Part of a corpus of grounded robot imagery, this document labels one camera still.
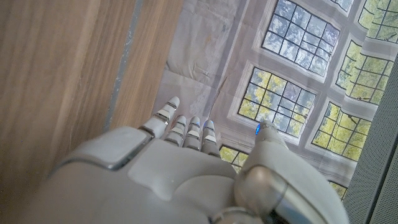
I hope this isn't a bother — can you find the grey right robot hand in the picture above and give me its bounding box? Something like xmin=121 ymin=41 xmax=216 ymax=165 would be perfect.
xmin=12 ymin=95 xmax=351 ymax=224

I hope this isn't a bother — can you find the printed window backdrop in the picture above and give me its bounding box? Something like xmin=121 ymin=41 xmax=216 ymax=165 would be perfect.
xmin=152 ymin=0 xmax=398 ymax=203

